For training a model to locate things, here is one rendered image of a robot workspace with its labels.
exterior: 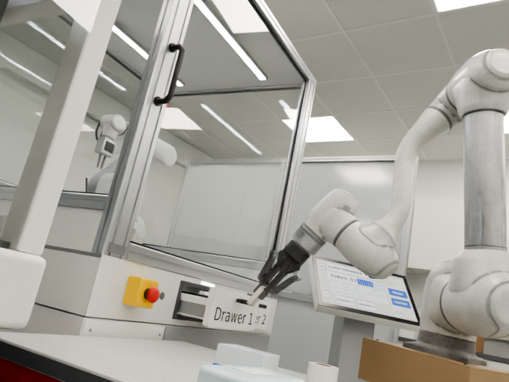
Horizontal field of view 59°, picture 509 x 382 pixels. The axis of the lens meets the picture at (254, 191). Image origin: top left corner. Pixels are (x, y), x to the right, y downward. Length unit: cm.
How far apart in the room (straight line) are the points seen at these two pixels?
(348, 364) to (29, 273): 176
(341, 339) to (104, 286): 134
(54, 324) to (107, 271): 17
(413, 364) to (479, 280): 28
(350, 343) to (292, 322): 101
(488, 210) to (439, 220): 342
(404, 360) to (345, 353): 93
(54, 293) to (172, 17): 79
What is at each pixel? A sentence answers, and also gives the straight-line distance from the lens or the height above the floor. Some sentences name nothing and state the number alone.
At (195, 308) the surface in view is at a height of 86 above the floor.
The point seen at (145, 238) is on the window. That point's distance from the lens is 127.
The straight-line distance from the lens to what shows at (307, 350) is 316.
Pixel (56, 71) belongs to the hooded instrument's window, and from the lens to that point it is 75.
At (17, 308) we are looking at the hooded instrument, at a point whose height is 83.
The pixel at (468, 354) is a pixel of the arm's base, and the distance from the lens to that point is 144.
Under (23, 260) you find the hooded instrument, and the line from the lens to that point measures 71.
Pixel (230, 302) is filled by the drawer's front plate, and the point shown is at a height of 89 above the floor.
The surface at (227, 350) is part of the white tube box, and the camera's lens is 112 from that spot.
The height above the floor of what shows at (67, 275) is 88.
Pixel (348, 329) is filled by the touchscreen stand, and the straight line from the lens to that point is 225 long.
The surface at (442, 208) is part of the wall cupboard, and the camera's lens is 474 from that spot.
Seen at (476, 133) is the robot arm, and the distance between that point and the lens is 136.
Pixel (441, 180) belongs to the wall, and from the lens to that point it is 522.
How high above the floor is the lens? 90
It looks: 14 degrees up
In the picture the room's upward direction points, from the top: 12 degrees clockwise
